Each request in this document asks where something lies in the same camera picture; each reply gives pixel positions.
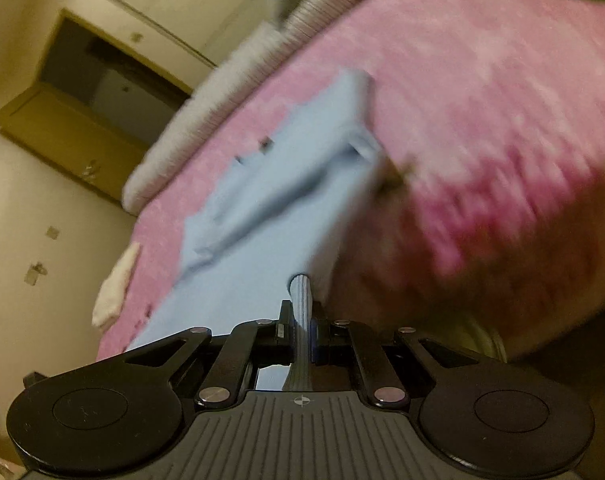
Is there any folded cream garment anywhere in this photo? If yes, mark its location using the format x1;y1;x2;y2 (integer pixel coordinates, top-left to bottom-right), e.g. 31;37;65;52
91;242;142;331

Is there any white striped quilt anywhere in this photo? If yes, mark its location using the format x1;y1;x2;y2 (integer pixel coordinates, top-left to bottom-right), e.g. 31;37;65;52
121;0;383;213

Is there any wooden door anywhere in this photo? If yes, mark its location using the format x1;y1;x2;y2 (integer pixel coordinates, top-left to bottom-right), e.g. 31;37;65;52
0;82;150;203

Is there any light blue sweatshirt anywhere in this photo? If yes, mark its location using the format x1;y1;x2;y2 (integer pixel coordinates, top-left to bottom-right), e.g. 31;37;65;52
127;70;383;393

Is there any pink floral blanket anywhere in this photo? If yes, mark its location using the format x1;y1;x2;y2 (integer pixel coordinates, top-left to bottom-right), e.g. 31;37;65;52
96;0;605;361

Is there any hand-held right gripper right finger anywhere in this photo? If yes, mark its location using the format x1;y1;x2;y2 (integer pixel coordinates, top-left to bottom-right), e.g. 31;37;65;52
309;305;483;407

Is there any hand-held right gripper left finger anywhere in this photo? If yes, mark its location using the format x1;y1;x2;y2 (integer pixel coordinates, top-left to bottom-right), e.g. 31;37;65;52
125;300;293;408

